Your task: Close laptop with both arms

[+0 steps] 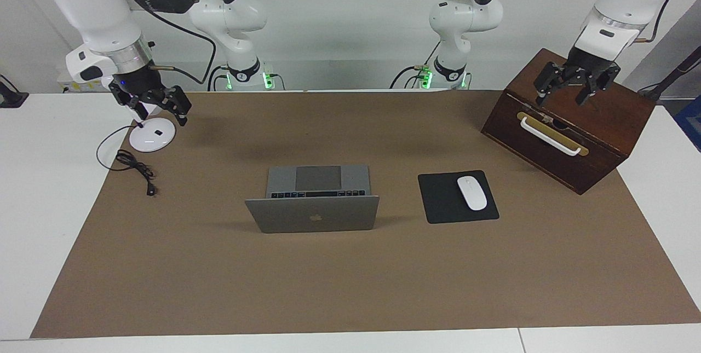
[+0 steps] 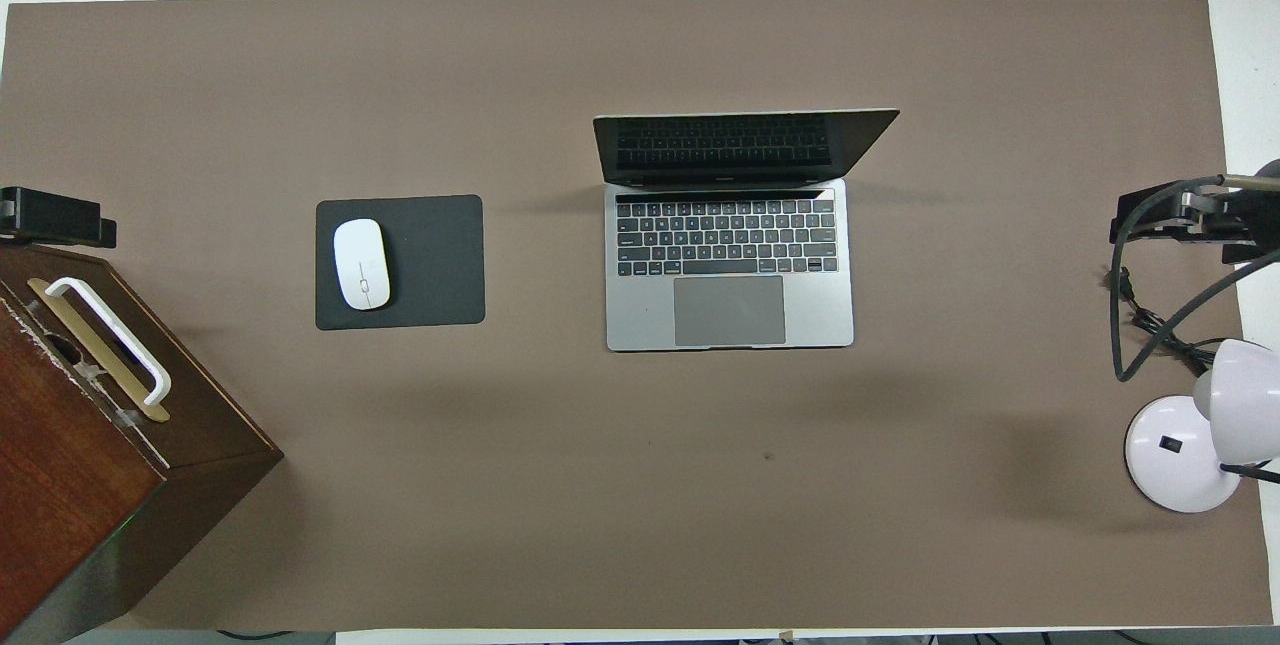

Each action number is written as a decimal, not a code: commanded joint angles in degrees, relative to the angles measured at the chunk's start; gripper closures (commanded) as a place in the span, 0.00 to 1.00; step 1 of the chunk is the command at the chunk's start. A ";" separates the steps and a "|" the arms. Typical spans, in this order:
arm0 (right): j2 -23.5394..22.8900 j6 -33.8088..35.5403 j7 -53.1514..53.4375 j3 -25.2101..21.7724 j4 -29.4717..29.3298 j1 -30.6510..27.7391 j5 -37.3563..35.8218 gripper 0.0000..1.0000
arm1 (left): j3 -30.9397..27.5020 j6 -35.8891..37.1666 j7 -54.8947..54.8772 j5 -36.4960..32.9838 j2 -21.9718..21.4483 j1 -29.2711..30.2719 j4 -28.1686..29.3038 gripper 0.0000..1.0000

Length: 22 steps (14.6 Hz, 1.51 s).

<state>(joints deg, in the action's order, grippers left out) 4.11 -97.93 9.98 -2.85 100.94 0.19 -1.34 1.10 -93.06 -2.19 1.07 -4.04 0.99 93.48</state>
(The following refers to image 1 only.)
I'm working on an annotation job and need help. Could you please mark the black right base cables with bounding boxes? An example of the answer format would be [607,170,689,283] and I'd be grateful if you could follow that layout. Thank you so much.
[207,66,231,92]

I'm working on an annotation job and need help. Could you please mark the brown table mat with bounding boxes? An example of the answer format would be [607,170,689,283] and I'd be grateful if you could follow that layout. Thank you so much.
[30,90,701,339]

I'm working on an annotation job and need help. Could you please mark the black left base cables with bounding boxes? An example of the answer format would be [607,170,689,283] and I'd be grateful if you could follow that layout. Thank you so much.
[390,41,444,90]

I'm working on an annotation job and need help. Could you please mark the silver grey laptop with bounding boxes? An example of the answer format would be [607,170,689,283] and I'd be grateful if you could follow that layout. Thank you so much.
[244,165,380,234]

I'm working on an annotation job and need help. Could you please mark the black lamp power cable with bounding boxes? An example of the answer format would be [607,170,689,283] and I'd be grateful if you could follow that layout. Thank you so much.
[96,125,158,197]

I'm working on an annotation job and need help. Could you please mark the black base cables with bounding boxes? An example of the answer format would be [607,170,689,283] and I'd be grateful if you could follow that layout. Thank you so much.
[207,66,231,92]
[390,41,444,90]

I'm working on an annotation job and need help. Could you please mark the white box handle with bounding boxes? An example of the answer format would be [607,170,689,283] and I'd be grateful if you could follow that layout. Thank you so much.
[519,117,582,157]

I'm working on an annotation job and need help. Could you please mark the black clamp mount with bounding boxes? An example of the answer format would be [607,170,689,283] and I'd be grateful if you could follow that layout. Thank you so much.
[0,75,29,108]

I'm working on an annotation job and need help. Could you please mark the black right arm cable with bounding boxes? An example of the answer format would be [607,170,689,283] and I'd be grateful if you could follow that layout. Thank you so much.
[120,0,217,86]

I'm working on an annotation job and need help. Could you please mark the dark brown wooden box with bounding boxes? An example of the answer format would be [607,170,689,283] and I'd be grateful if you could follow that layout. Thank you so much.
[481,48,657,195]

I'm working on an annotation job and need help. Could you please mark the white desk lamp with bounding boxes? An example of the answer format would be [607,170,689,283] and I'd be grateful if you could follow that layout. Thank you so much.
[127,102,176,153]

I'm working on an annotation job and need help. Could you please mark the black mouse pad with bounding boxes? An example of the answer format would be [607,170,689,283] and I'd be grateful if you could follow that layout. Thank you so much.
[418,170,500,224]

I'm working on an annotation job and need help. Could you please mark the brass handle plate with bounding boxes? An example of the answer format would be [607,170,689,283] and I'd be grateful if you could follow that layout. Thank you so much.
[516,112,590,157]

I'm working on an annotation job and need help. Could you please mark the white computer mouse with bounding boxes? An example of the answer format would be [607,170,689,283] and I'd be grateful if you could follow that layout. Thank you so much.
[457,176,488,211]

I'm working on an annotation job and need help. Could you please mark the white yellow power strip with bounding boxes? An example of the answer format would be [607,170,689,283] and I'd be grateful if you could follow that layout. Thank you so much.
[58,66,118,94]

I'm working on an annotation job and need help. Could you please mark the black stand pole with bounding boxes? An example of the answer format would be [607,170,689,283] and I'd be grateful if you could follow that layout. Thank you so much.
[638,47,701,103]

